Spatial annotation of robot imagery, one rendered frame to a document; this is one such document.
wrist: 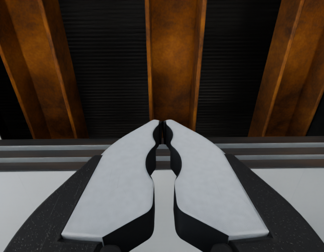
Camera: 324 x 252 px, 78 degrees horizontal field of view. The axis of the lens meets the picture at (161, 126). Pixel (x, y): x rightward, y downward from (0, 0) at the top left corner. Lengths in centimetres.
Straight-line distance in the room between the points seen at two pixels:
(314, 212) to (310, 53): 25
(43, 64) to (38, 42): 3
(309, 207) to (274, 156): 9
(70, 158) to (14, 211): 11
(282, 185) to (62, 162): 26
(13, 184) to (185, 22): 32
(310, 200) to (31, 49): 46
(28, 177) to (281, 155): 29
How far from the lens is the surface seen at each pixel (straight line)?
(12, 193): 31
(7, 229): 38
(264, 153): 27
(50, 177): 27
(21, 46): 41
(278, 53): 37
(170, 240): 34
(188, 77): 36
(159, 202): 27
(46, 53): 40
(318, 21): 42
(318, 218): 36
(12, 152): 30
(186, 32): 35
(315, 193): 32
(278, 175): 27
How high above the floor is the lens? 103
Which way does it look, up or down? 60 degrees down
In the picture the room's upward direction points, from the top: 179 degrees clockwise
